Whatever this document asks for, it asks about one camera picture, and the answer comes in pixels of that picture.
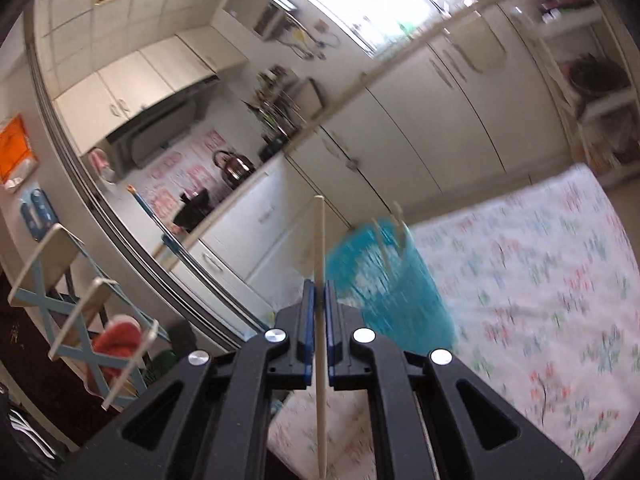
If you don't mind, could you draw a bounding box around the orange plush toy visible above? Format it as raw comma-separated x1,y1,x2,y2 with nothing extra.
84,314,142,396

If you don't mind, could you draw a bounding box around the teal perforated basket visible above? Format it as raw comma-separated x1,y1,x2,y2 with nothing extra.
326,219,454,356

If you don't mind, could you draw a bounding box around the floral tablecloth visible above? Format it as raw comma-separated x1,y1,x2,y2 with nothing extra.
267,164,640,480

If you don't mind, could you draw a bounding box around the white blue shelf rack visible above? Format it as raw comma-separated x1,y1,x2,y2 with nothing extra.
9,223,168,410

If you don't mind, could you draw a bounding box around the black wok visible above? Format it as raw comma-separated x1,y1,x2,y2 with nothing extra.
172,188,213,233

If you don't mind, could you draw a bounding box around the white trolley shelf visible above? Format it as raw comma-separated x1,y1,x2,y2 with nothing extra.
510,1,639,188

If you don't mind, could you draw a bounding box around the copper kettle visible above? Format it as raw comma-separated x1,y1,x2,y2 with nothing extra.
213,150,256,190

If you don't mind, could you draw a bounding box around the wall water heater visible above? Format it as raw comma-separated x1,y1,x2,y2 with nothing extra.
224,0,297,41

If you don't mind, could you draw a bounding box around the range hood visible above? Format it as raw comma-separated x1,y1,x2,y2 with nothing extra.
96,75,220,178

